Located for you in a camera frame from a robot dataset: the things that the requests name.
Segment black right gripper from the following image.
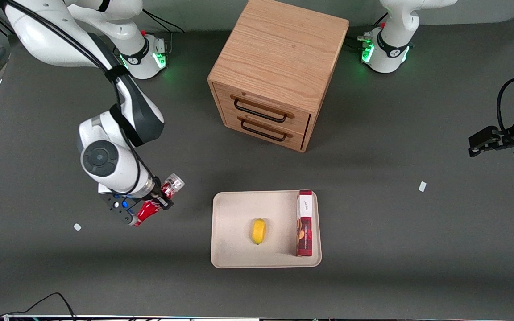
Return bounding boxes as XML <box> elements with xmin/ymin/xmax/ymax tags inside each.
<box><xmin>100</xmin><ymin>189</ymin><xmax>175</xmax><ymax>226</ymax></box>

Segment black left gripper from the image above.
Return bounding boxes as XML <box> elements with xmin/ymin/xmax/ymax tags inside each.
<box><xmin>468</xmin><ymin>109</ymin><xmax>514</xmax><ymax>158</ymax></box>

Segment red coke bottle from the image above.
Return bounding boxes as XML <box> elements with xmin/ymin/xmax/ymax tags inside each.
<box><xmin>133</xmin><ymin>173</ymin><xmax>185</xmax><ymax>227</ymax></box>

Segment beige plastic tray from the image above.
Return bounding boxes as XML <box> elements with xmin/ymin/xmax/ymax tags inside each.
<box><xmin>211</xmin><ymin>190</ymin><xmax>322</xmax><ymax>269</ymax></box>

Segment yellow toy banana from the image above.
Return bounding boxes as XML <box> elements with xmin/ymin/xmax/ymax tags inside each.
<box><xmin>251</xmin><ymin>218</ymin><xmax>267</xmax><ymax>245</ymax></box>

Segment red and white snack box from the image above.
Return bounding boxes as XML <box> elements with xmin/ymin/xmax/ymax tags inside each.
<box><xmin>296</xmin><ymin>190</ymin><xmax>314</xmax><ymax>257</ymax></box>

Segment wooden two-drawer cabinet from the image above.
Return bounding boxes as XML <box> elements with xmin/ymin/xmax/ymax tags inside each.
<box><xmin>207</xmin><ymin>0</ymin><xmax>350</xmax><ymax>153</ymax></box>

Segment black metal drawer handle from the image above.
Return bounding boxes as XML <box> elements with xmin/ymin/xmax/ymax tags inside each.
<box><xmin>240</xmin><ymin>118</ymin><xmax>287</xmax><ymax>143</ymax></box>
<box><xmin>233</xmin><ymin>98</ymin><xmax>288</xmax><ymax>123</ymax></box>

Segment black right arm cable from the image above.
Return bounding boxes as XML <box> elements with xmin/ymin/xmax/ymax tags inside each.
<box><xmin>0</xmin><ymin>0</ymin><xmax>160</xmax><ymax>198</ymax></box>

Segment thin black floor cable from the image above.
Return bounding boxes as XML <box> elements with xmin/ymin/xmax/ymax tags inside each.
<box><xmin>0</xmin><ymin>292</ymin><xmax>77</xmax><ymax>321</ymax></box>

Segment black left base cables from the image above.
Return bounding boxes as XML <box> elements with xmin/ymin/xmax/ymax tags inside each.
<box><xmin>344</xmin><ymin>13</ymin><xmax>390</xmax><ymax>52</ymax></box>

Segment black right base cable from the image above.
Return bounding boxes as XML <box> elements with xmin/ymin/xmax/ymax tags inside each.
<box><xmin>140</xmin><ymin>10</ymin><xmax>187</xmax><ymax>57</ymax></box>

